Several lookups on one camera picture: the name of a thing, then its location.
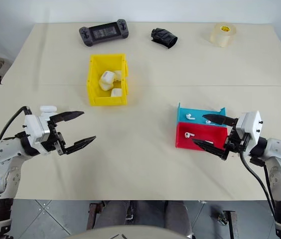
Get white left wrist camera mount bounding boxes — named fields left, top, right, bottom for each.
left=23, top=113, right=54, bottom=148

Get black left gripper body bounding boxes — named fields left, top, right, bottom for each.
left=40, top=120, right=68, bottom=156

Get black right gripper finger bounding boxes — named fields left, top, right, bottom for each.
left=202, top=114, right=239, bottom=126
left=191, top=139, right=230, bottom=161

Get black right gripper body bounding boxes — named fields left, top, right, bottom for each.
left=226, top=118, right=253, bottom=153

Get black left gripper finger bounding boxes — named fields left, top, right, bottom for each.
left=47, top=111, right=85, bottom=125
left=58, top=135, right=97, bottom=156

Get red plastic tray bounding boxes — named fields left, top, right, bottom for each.
left=174, top=121, right=229, bottom=152

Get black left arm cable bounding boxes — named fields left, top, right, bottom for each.
left=0, top=106, right=33, bottom=141

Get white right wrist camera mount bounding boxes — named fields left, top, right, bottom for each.
left=236, top=111, right=264, bottom=147

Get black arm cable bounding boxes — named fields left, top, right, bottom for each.
left=0, top=106, right=33, bottom=141
left=239, top=149, right=280, bottom=222

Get black handheld game controller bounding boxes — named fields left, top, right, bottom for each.
left=78, top=18, right=130, bottom=47

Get beige rounded dome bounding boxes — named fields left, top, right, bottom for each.
left=67, top=225, right=193, bottom=239

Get yellow plastic bin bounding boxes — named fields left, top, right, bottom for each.
left=87, top=53, right=129, bottom=107

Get grey rounded shape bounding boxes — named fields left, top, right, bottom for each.
left=164, top=200, right=190, bottom=236
left=94, top=200, right=134, bottom=229

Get blue plastic tray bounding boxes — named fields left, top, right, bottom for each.
left=176, top=102, right=227, bottom=127

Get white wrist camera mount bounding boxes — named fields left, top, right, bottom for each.
left=23, top=113, right=54, bottom=148
left=236, top=111, right=264, bottom=147

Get rusty metal post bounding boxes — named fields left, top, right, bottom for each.
left=220, top=210, right=240, bottom=239
left=86, top=201, right=106, bottom=231

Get black crumpled sleeve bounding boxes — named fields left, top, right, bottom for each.
left=151, top=27, right=178, bottom=49

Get clear adhesive tape roll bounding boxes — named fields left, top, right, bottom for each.
left=209, top=22, right=237, bottom=48

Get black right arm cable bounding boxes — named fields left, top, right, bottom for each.
left=239, top=149, right=280, bottom=222

